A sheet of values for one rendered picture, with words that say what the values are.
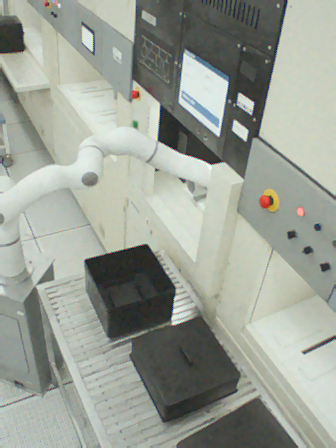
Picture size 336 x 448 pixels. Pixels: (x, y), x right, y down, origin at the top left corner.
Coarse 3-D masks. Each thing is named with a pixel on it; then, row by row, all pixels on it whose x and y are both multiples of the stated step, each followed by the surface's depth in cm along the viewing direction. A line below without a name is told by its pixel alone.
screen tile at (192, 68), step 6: (186, 60) 157; (186, 66) 158; (192, 66) 154; (198, 66) 151; (192, 72) 155; (186, 78) 160; (198, 78) 153; (186, 84) 161; (192, 84) 157; (198, 84) 154; (192, 90) 158; (198, 90) 155; (198, 96) 156
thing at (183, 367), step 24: (144, 336) 159; (168, 336) 160; (192, 336) 161; (144, 360) 151; (168, 360) 152; (192, 360) 149; (216, 360) 153; (144, 384) 154; (168, 384) 145; (192, 384) 146; (216, 384) 146; (168, 408) 140; (192, 408) 148
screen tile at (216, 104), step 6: (204, 78) 150; (210, 78) 146; (216, 78) 143; (210, 84) 147; (216, 84) 144; (204, 90) 151; (216, 90) 145; (204, 96) 152; (210, 96) 149; (222, 96) 143; (204, 102) 153; (210, 102) 150; (216, 102) 147; (216, 108) 148
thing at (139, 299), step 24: (96, 264) 181; (120, 264) 187; (144, 264) 194; (96, 288) 166; (120, 288) 188; (144, 288) 189; (168, 288) 176; (96, 312) 176; (120, 312) 162; (144, 312) 168; (168, 312) 175
